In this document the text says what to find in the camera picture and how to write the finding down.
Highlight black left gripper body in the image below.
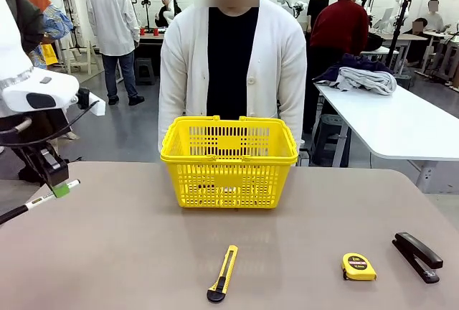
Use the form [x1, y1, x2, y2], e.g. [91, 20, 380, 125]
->
[13, 143, 55, 182]

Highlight white marker pen black cap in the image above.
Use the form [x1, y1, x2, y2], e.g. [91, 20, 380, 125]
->
[0, 179, 81, 225]

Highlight yellow utility knife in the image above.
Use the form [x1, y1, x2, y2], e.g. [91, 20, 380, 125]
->
[207, 245, 240, 304]

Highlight person's right forearm white sleeve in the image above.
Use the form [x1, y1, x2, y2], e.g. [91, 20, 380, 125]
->
[158, 72, 188, 153]

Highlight person's left forearm white sleeve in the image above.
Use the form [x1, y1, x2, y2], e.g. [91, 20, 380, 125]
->
[278, 72, 308, 146]

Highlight person in colourful patterned shirt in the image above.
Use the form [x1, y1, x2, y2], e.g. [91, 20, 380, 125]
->
[30, 4, 80, 141]

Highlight person in dark jacket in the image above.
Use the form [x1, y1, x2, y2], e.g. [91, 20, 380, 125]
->
[0, 0, 52, 55]

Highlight yellow plastic shopping basket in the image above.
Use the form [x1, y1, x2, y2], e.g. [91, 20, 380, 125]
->
[159, 115, 299, 210]

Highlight person in white cardigan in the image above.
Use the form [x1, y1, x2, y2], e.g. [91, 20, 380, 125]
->
[158, 0, 308, 153]

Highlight person in black clothes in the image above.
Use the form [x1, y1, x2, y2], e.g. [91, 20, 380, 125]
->
[306, 0, 331, 33]

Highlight yellow bag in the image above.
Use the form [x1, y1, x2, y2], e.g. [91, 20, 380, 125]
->
[39, 43, 59, 65]

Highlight white wooden stool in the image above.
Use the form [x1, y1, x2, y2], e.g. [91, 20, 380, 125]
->
[53, 39, 103, 75]

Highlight black step stool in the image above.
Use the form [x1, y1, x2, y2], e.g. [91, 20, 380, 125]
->
[134, 57, 156, 86]

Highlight man in white shirt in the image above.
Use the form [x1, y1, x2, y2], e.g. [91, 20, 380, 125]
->
[86, 0, 146, 107]

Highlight grey plastic stool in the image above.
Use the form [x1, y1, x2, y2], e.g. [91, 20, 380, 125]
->
[310, 113, 351, 168]

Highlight yellow tape measure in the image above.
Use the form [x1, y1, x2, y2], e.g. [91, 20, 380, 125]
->
[340, 252, 378, 282]

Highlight man in red shirt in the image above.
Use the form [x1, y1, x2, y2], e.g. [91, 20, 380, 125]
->
[303, 0, 371, 135]

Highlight pile of clothes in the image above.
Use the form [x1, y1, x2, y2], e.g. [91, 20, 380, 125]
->
[313, 53, 394, 85]

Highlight grey clothes pile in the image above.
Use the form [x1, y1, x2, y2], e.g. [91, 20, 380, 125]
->
[338, 67, 398, 96]

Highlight large white table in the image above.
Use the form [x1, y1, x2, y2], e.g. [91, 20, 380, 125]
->
[313, 82, 459, 194]

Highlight black bag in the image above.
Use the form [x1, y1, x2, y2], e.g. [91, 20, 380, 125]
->
[365, 32, 387, 53]

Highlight small white background table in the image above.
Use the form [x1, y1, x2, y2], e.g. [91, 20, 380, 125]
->
[359, 45, 401, 74]

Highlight black tripod stand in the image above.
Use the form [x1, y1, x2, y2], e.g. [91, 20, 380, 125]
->
[385, 0, 414, 71]

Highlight black stapler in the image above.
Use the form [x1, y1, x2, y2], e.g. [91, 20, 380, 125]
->
[391, 231, 445, 285]

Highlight thick black cable hose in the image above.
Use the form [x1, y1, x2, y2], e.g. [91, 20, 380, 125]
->
[0, 116, 34, 137]

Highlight thin black cable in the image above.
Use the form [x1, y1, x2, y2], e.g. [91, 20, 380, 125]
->
[0, 100, 100, 148]

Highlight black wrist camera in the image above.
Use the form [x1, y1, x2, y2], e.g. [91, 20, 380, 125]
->
[76, 88, 91, 111]

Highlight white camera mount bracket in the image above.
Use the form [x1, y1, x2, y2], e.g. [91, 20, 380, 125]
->
[87, 91, 108, 117]

